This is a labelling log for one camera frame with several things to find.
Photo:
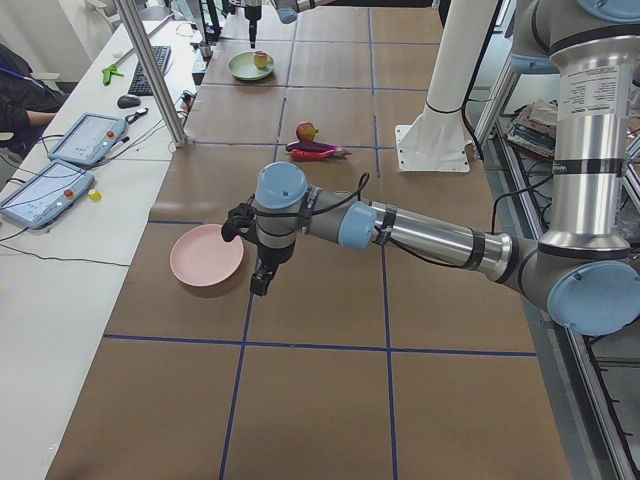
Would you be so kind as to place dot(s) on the black computer mouse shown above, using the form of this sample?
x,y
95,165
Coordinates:
x,y
128,101

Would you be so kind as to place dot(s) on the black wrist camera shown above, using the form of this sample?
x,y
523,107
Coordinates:
x,y
241,222

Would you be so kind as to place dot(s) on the purple eggplant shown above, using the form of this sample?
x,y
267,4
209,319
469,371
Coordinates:
x,y
317,147

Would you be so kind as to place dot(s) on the seated person in black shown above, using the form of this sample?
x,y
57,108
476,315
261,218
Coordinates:
x,y
28,105

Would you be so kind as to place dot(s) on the green plastic clamp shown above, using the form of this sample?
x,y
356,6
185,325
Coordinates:
x,y
109,72

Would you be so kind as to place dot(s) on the pink plate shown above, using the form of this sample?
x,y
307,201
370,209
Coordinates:
x,y
202,258

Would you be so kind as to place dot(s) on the red chili pepper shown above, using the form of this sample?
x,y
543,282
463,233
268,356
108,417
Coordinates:
x,y
299,155

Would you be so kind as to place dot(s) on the red yellow pomegranate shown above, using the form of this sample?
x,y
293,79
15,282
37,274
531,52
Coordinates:
x,y
306,131

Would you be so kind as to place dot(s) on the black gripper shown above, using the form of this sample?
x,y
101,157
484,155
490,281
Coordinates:
x,y
252,11
273,256

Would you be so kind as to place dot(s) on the lower blue teach pendant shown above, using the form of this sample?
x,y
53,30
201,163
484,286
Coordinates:
x,y
40,200

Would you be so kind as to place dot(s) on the blue teach pendant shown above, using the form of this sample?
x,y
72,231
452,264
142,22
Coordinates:
x,y
89,140
40,200

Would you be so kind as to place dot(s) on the aluminium frame post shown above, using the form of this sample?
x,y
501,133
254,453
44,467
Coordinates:
x,y
142,47

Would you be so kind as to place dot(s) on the yellow pink peach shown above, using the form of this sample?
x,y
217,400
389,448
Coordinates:
x,y
260,60

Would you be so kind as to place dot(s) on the light green plate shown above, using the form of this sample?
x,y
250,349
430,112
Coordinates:
x,y
241,67

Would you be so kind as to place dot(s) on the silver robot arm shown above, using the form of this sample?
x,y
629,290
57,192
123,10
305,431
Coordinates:
x,y
287,11
578,271

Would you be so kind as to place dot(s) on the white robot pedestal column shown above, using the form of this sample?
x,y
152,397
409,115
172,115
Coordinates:
x,y
435,141

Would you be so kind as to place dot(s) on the stack of books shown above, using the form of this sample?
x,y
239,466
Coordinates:
x,y
533,128

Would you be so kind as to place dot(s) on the small yellow toy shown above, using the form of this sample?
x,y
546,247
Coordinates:
x,y
94,195

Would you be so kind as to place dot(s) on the upper blue teach pendant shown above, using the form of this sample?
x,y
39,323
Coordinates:
x,y
89,140

